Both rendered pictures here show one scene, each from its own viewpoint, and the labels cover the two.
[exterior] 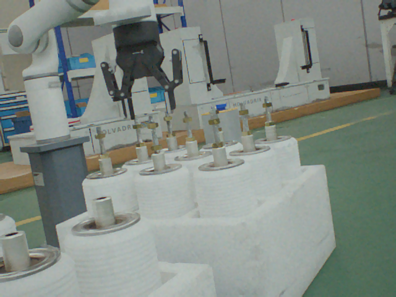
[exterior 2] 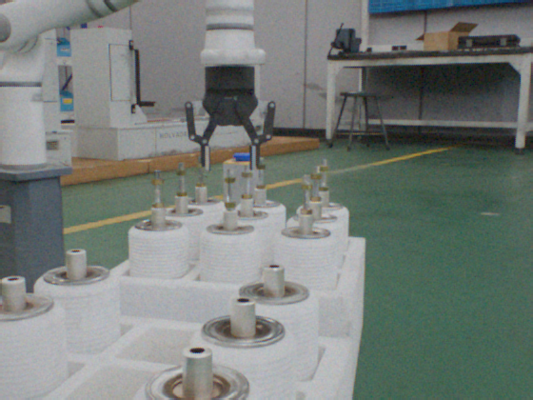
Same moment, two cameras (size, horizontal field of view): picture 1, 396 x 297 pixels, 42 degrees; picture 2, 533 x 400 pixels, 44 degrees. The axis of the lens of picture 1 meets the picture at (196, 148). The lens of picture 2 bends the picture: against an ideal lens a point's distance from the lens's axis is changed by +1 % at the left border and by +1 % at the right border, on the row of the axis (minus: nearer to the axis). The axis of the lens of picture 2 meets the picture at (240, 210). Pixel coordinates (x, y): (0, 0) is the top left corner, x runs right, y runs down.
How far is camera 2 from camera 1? 36 cm
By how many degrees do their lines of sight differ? 17
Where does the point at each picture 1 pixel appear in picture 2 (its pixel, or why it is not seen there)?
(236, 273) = not seen: hidden behind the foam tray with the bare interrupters
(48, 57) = (33, 62)
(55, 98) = (37, 115)
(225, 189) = (316, 259)
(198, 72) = (123, 89)
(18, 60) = not seen: outside the picture
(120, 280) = (300, 350)
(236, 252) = (325, 327)
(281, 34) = not seen: hidden behind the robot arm
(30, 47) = (17, 46)
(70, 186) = (44, 227)
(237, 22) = (150, 25)
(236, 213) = (323, 285)
